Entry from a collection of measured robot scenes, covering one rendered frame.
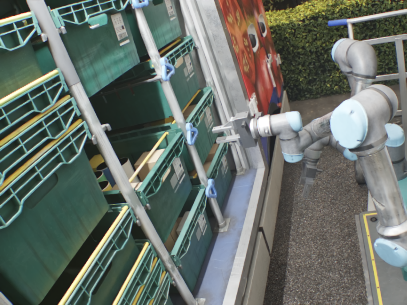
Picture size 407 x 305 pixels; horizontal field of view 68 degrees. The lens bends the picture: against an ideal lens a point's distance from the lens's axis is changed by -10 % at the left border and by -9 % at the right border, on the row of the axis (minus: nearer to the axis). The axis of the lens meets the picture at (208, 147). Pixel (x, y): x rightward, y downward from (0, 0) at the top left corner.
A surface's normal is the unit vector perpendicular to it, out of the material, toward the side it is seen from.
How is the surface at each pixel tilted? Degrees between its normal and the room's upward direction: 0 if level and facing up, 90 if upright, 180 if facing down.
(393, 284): 0
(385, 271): 0
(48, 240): 98
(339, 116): 83
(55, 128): 95
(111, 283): 95
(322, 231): 0
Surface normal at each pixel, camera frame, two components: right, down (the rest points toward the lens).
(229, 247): -0.32, -0.85
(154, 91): -0.24, 0.55
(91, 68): 0.92, -0.14
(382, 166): 0.02, 0.18
